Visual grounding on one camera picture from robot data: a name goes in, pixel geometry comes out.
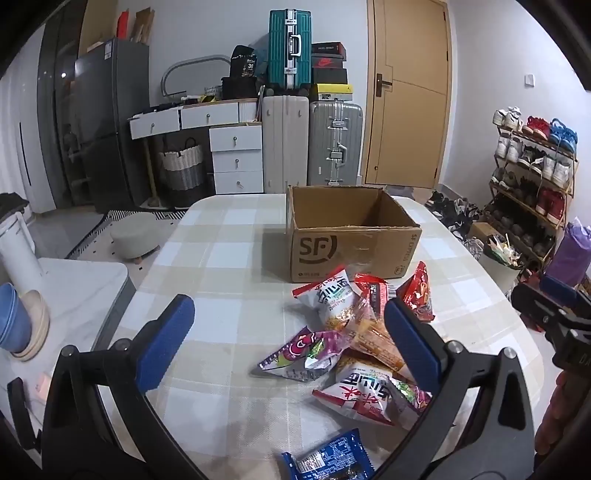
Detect red cone snack bag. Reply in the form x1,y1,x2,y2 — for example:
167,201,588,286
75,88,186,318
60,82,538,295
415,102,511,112
396,261,435,323

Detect white noodle snack bag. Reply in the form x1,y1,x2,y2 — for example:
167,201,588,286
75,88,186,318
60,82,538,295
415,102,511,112
293,266,359,331
311,354,432,431

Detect blue snack bag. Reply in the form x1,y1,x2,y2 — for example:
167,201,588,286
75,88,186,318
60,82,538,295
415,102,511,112
281,428,376,480

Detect red snack pack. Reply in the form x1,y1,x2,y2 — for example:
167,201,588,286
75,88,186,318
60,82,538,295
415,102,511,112
355,273,392,319

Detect orange bread snack pack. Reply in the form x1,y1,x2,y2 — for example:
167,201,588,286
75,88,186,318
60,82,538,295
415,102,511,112
345,297,415,383

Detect purple grape candy bag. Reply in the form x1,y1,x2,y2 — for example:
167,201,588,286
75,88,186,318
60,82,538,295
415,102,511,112
259,327,351,383

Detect person right hand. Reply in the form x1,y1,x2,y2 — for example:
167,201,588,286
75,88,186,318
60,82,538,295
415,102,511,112
535,371,584,456

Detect beige bowl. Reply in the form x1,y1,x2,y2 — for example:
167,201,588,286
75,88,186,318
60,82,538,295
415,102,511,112
12,290,50,362

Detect shoe rack with shoes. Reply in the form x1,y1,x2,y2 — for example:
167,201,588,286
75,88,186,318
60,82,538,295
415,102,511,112
484,106,579,266

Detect blue bowl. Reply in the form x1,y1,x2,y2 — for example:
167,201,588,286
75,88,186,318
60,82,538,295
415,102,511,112
0,283,32,353

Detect white side table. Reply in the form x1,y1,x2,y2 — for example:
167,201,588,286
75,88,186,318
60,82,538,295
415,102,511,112
1,258,135,422

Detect SF cardboard box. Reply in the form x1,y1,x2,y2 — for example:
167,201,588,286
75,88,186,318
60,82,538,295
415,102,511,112
286,186,422,283

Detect patterned floor rug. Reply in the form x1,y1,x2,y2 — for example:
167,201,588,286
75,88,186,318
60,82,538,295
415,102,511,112
66,210,187,260

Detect grey round stool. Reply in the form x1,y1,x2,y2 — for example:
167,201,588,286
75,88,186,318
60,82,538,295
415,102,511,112
110,212,160,260

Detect wooden door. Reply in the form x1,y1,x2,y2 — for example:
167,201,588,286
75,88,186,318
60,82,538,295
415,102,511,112
363,1,452,188

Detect checkered tablecloth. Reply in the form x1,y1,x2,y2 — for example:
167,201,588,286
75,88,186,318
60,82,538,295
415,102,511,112
116,194,545,479

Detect silver suitcase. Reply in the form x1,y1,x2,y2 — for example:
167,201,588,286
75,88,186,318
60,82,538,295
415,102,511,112
308,100,363,186

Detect woven laundry basket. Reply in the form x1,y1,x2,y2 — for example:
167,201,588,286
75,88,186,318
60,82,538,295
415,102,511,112
158,137,206,208

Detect white suitcase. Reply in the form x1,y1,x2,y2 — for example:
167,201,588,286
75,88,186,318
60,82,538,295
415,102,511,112
262,96,310,194

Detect stacked shoe boxes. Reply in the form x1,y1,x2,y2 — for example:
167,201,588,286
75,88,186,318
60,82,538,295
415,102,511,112
311,42,353,102

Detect white drawer desk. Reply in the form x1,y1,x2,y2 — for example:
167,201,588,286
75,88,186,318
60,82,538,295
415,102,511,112
129,99,263,195

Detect teal suitcase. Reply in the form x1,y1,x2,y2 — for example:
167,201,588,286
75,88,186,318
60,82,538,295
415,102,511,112
267,9,312,92

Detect dark refrigerator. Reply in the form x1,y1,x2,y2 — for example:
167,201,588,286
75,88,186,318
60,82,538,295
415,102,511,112
74,38,150,213

